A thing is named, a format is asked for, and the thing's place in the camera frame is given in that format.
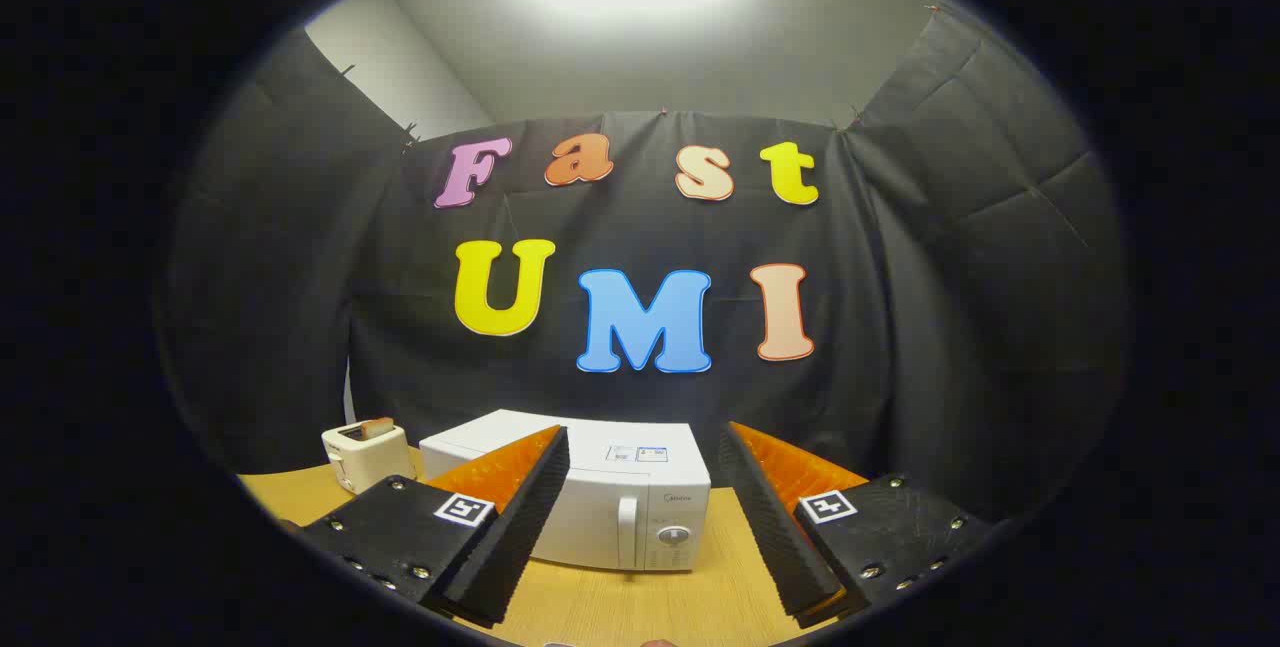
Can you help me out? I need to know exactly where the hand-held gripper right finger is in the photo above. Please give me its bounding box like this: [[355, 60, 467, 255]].
[[718, 421, 993, 628]]

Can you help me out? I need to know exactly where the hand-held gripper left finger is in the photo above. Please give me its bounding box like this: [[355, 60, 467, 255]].
[[298, 424, 571, 626]]

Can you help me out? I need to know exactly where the white microwave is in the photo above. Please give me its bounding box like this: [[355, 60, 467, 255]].
[[418, 409, 712, 573]]

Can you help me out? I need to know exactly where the white toaster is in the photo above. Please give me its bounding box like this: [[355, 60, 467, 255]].
[[321, 421, 416, 495]]

